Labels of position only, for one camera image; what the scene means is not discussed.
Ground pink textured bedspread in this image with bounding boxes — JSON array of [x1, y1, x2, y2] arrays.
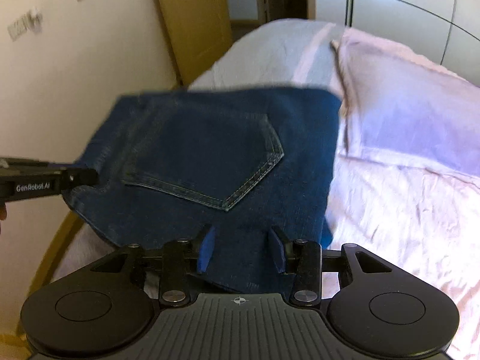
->
[[327, 29, 479, 359]]

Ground dark blue denim jeans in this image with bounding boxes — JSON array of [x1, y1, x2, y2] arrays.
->
[[61, 85, 344, 297]]

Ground white wall socket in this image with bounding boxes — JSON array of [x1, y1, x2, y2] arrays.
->
[[7, 8, 43, 41]]

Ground white glossy wardrobe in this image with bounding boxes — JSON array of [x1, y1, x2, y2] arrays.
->
[[307, 0, 479, 85]]

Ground brown cardboard box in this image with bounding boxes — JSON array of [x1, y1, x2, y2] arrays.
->
[[159, 0, 233, 86]]

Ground light blue striped sheet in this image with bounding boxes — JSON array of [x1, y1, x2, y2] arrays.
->
[[52, 17, 346, 293]]

